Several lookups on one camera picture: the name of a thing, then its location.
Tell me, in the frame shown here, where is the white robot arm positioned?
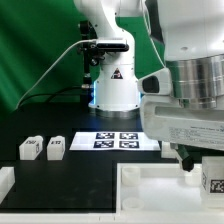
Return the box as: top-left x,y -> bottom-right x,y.
73,0 -> 224,151

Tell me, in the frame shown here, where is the white square tabletop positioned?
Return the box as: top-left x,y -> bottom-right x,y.
116,163 -> 224,215

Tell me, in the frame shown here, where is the black background camera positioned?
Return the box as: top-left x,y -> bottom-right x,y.
96,39 -> 129,52

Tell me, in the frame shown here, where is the white sheet with markers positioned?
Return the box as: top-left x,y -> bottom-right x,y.
70,131 -> 160,151

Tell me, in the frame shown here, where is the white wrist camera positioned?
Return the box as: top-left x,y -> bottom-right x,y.
138,68 -> 172,96

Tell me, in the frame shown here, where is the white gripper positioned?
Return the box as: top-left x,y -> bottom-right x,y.
140,95 -> 224,172

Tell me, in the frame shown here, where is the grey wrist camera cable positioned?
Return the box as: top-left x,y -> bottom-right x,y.
141,0 -> 167,68

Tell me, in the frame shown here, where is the black cable on table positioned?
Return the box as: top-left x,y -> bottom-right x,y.
19,85 -> 88,107

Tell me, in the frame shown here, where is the white left obstacle block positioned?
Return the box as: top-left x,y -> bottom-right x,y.
0,167 -> 15,204

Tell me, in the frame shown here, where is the black camera stand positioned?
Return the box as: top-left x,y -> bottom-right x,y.
79,20 -> 97,104

